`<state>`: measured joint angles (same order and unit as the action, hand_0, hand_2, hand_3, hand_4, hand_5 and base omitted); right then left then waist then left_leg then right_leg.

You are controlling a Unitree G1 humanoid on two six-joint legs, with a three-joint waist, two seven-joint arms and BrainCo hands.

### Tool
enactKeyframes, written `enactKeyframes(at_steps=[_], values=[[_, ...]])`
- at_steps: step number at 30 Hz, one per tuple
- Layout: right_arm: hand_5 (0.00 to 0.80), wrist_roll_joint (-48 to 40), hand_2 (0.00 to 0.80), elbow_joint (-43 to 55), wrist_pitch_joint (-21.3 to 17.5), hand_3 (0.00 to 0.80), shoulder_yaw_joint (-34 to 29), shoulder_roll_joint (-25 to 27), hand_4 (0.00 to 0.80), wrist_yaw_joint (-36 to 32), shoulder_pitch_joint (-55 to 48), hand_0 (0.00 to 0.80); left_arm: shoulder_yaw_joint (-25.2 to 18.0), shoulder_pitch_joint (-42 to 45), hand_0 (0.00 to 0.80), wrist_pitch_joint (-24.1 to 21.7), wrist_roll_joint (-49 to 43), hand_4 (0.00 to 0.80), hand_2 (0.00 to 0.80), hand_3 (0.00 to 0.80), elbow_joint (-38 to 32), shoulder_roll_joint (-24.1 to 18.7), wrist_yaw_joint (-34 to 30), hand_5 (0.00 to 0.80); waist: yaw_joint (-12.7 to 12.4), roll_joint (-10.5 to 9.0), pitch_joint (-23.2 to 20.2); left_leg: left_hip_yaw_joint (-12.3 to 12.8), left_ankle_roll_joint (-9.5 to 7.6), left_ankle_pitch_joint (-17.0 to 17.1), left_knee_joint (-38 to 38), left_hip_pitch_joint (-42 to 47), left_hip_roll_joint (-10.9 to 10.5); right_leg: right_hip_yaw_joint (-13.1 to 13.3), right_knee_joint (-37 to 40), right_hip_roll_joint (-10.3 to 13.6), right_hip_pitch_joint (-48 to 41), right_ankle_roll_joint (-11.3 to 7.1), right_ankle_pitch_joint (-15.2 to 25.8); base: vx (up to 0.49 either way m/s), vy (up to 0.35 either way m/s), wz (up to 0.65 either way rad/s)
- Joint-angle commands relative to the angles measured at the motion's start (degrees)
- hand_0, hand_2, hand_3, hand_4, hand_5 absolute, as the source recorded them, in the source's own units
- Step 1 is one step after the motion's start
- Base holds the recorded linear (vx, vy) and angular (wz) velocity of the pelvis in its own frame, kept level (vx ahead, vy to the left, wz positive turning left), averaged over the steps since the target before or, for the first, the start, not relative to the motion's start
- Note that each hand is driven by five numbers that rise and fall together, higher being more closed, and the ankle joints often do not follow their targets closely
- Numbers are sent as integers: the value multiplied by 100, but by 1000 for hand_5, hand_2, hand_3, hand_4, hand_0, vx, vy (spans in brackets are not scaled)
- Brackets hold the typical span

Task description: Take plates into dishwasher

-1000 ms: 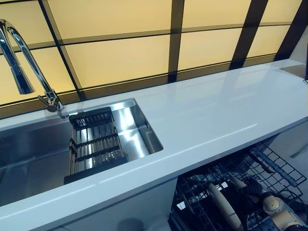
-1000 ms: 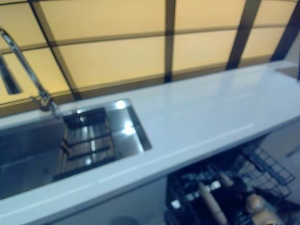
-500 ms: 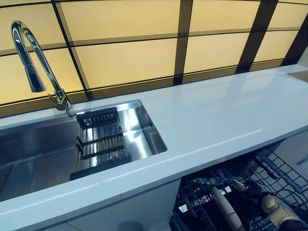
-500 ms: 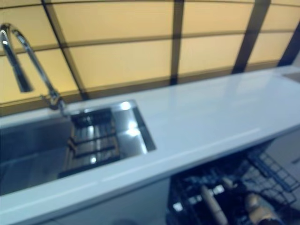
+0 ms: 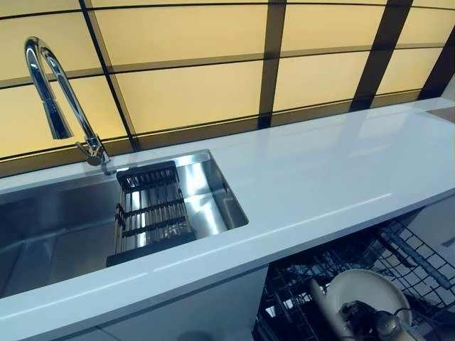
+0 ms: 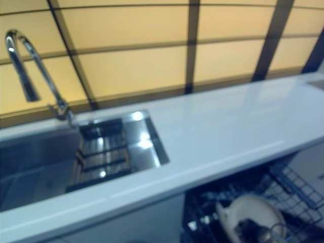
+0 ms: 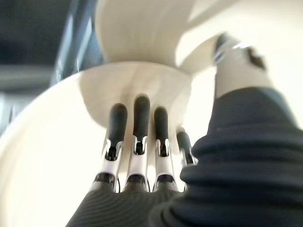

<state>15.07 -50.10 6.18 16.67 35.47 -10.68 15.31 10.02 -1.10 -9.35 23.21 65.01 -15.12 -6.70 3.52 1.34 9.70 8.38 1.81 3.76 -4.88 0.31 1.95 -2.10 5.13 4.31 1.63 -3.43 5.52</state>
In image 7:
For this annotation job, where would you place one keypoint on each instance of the cream ceramic plate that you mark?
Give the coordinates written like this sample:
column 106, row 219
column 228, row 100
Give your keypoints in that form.
column 142, row 30
column 47, row 146

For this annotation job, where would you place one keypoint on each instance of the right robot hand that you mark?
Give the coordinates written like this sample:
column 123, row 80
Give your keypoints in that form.
column 236, row 170

